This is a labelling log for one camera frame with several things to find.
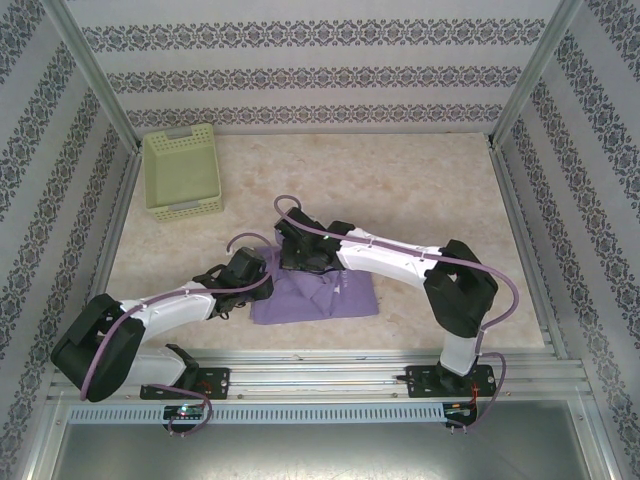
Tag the aluminium frame post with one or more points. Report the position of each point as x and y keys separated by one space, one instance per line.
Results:
x=95 y=75
x=535 y=75

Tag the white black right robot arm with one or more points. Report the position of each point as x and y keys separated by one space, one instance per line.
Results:
x=390 y=265

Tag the aluminium mounting rail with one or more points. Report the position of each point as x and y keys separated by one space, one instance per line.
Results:
x=320 y=375

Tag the grey metal shelf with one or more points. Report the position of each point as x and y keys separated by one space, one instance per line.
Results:
x=320 y=450

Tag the aluminium side rail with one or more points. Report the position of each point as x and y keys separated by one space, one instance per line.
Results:
x=116 y=220
x=515 y=210

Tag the green plastic basket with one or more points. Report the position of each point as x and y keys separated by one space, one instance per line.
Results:
x=182 y=170

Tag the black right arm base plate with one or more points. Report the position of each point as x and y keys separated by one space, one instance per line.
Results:
x=417 y=382

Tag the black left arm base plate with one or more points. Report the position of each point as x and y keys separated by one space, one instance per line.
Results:
x=220 y=382

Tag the purple t-shirt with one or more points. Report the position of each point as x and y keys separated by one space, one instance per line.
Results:
x=340 y=300

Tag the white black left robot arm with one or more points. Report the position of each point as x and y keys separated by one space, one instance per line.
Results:
x=170 y=310

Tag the circuit board with green light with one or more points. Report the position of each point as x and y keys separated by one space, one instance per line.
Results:
x=185 y=411

